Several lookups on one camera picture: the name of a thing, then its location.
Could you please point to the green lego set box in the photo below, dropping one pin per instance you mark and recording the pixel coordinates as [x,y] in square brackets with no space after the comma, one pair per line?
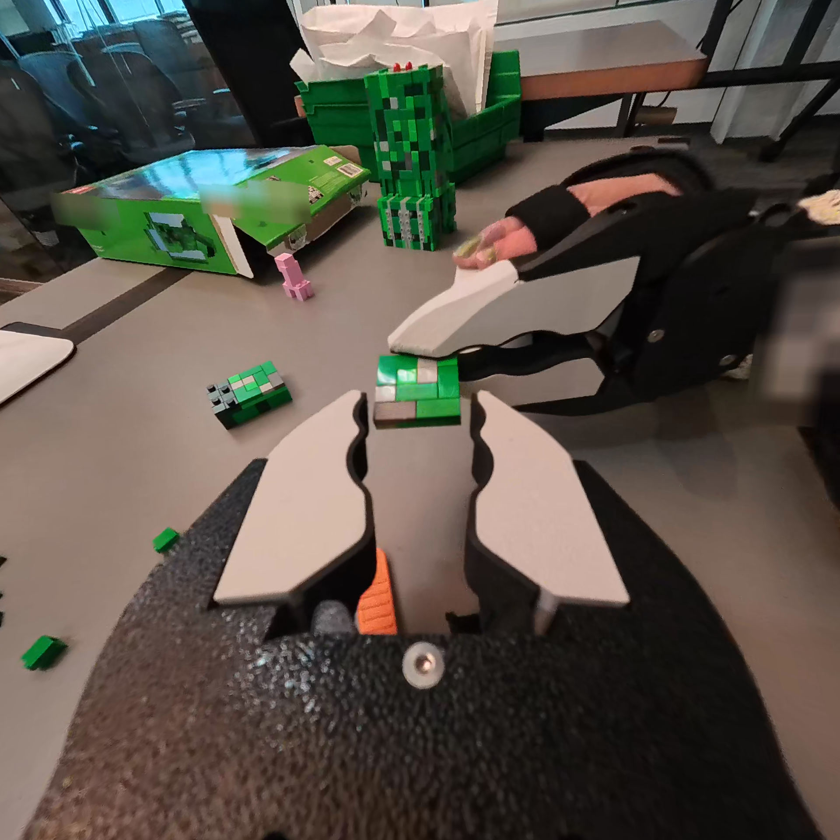
[131,236]

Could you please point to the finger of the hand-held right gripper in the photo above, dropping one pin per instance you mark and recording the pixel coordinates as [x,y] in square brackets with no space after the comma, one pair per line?
[485,308]
[571,380]

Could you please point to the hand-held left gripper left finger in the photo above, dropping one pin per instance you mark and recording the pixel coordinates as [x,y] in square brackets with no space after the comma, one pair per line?
[302,518]

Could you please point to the small bright green lego brick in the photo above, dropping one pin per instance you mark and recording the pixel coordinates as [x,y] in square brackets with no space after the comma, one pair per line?
[165,539]
[43,652]

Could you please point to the green lego block dark studs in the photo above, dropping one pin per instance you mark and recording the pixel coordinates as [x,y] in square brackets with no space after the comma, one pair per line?
[253,394]

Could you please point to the white stand base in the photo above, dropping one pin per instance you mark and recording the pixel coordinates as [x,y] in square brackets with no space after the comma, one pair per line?
[26,358]

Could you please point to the pink lego pig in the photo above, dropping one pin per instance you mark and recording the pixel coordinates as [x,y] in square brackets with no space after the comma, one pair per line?
[292,275]

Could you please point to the person's right hand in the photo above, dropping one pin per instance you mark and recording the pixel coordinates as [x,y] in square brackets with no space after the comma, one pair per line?
[505,239]

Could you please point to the orange lego brick separator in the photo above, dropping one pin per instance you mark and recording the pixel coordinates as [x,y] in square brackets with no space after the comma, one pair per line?
[377,604]

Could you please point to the green plastic bin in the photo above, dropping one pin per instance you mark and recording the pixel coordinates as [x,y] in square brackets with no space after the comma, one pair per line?
[485,131]

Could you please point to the green lego creeper figure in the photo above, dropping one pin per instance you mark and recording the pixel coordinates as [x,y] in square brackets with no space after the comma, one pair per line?
[410,144]

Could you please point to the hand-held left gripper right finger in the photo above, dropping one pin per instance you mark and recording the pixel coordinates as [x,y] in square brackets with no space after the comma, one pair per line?
[544,525]

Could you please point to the tan background table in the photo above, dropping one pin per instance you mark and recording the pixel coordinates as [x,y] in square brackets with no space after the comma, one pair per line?
[590,59]

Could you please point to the green mosaic lego panel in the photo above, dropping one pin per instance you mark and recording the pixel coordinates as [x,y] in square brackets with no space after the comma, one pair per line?
[420,394]

